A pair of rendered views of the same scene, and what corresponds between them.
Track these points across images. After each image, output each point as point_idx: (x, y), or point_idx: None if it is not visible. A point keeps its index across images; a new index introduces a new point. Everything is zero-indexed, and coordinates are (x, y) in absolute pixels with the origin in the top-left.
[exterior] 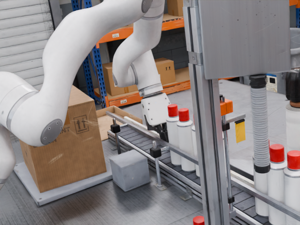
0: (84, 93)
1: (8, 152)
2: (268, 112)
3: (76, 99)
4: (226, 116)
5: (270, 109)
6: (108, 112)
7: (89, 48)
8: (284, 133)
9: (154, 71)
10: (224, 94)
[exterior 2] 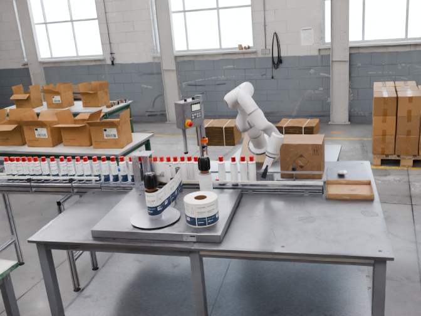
0: (292, 143)
1: (249, 130)
2: (275, 231)
3: (287, 141)
4: (202, 143)
5: (279, 234)
6: (319, 171)
7: (238, 111)
8: (231, 207)
9: (268, 144)
10: (341, 237)
